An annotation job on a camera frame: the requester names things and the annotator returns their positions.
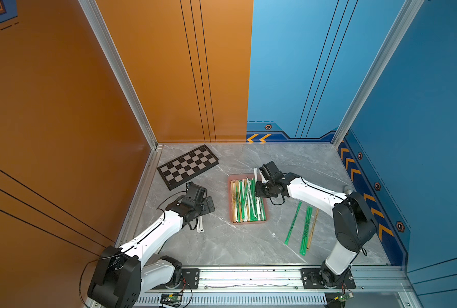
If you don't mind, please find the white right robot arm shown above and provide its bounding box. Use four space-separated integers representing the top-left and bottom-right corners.
255 161 378 288

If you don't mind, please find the silver grey microphone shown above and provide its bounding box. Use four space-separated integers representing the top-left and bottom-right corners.
343 186 354 195

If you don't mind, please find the black white chessboard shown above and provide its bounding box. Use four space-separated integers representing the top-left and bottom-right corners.
157 145 219 191

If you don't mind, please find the left aluminium corner post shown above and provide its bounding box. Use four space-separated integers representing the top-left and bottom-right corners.
78 0 159 150

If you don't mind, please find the tan wrapped straw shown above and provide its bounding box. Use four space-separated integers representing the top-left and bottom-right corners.
307 209 319 250

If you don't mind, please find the pink translucent storage box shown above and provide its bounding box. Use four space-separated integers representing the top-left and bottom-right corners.
228 173 269 225

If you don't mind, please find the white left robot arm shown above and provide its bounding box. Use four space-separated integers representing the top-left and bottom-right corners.
87 182 215 307

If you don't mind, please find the white printed straw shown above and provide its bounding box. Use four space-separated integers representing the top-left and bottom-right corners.
196 216 204 233

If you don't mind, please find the green straw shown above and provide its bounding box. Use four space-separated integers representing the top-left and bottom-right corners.
300 206 313 255
284 201 302 245

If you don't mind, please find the green circuit board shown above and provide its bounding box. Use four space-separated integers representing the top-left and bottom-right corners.
334 291 354 307
159 293 183 308

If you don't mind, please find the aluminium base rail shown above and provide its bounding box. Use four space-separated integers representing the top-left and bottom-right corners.
133 266 422 307

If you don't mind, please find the aluminium corner post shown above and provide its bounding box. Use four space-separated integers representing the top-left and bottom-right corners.
78 0 159 150
331 0 425 149

